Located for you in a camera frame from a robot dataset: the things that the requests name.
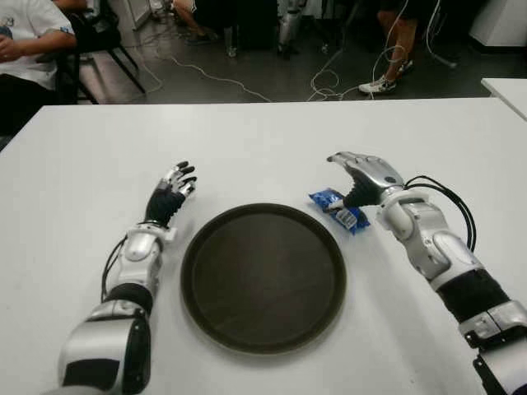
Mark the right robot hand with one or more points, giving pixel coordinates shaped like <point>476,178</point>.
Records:
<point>370,173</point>

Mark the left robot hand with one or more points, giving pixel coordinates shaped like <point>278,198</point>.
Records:
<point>164,203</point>

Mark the blue Oreo cookie pack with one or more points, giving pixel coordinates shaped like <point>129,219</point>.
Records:
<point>354,220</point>

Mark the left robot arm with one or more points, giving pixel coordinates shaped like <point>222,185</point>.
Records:
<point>131,263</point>

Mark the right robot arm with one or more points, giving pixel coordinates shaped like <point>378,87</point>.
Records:
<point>428,238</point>

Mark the round dark brown tray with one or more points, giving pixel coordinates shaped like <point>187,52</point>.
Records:
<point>263,280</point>

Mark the person in white sneakers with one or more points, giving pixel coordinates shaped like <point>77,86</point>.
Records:
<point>391,29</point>

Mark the white side table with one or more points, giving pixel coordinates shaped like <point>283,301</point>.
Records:
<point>510,92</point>

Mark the black chair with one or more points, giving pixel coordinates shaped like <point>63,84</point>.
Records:
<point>94,33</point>

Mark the seated person bare legs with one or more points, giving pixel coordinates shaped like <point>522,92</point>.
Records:
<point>191,20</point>

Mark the black wheeled furniture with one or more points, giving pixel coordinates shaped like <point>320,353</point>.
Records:
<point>255,24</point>

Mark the white low cabinet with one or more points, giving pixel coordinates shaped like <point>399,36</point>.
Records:
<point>131,12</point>

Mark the seated person in white shirt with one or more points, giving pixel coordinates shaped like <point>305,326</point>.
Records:
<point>29,41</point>

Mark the white pedestal with black base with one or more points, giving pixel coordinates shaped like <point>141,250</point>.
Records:
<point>502,20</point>

